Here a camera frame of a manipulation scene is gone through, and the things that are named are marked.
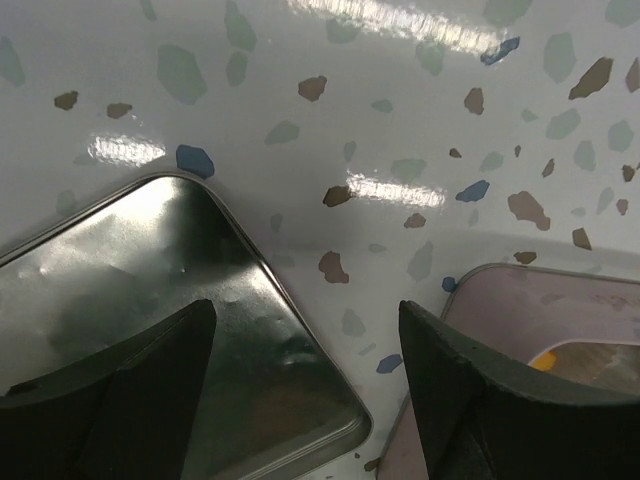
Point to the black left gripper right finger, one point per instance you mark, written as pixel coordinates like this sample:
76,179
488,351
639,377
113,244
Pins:
483,415

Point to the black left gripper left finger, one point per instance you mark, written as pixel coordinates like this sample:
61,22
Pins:
125,412

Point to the orange flower cookie front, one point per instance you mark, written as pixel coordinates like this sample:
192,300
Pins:
545,362

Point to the square cookie tin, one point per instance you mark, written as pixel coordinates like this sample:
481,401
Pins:
590,322

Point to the silver tin lid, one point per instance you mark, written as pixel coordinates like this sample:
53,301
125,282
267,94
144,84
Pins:
273,405

